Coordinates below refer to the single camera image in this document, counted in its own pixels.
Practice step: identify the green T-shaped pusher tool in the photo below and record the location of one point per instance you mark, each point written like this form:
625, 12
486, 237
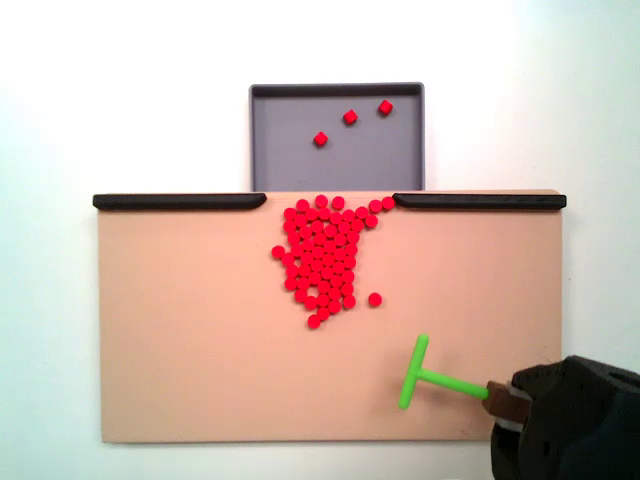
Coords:
450, 384

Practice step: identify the red granule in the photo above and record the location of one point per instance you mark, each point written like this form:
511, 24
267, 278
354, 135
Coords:
350, 116
375, 299
375, 205
320, 138
384, 107
278, 251
389, 202

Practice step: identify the pile of red granules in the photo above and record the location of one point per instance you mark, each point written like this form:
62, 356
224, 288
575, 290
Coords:
322, 255

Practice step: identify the grey shallow tray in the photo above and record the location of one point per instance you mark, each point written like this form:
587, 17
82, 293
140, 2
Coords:
360, 160

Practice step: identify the peach flat board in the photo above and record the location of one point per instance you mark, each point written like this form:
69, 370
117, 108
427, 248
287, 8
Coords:
200, 325

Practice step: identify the black foam rail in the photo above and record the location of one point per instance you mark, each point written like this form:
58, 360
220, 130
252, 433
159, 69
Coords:
480, 201
175, 201

